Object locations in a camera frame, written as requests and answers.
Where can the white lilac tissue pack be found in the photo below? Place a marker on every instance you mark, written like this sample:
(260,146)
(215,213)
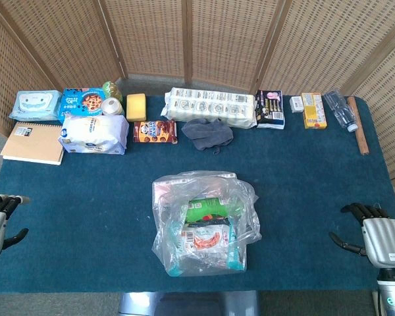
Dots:
(92,133)

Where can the teal orange white snack packet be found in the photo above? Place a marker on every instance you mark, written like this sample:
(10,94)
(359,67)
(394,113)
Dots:
(204,242)

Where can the brown spiral notebook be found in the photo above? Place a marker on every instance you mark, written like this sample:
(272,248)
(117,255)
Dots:
(29,145)

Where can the wooden stick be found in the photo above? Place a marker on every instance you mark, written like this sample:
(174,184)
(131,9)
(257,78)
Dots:
(357,125)

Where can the clear plastic shopping bag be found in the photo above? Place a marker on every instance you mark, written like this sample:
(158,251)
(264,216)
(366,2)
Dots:
(171,197)

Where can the rattan folding screen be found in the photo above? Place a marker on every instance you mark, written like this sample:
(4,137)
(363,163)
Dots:
(151,33)

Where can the white tape roll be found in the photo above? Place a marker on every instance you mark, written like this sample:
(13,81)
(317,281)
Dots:
(110,106)

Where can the small white box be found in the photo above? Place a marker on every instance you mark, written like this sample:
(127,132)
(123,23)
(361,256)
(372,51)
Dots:
(296,104)

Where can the grey cloth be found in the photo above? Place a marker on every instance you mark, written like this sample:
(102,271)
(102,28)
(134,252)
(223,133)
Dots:
(207,133)

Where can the yellow sponge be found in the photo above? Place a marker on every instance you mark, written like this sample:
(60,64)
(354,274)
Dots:
(136,107)

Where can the blue cookie box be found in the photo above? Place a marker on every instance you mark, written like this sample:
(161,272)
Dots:
(82,100)

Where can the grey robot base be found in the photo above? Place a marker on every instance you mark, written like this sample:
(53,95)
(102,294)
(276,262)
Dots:
(184,304)

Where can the white toilet paper pack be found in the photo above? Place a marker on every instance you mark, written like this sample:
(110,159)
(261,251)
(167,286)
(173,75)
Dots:
(210,107)

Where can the light blue wet wipes pack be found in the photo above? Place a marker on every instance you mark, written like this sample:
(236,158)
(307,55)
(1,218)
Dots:
(34,103)

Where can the clear plastic water bottle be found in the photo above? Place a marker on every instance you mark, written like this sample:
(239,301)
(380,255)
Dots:
(340,110)

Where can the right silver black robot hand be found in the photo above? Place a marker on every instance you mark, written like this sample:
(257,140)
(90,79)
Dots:
(383,240)

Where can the green snack package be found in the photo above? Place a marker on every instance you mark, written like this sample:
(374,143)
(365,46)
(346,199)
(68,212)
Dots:
(207,210)

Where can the brown chocolate biscuit box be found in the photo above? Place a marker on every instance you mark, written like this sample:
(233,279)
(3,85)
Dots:
(154,131)

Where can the yellow cardboard box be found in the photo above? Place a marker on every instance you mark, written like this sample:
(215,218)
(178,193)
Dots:
(313,112)

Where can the pink pastel tissue multipack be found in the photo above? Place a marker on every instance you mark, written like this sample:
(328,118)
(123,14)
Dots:
(164,194)

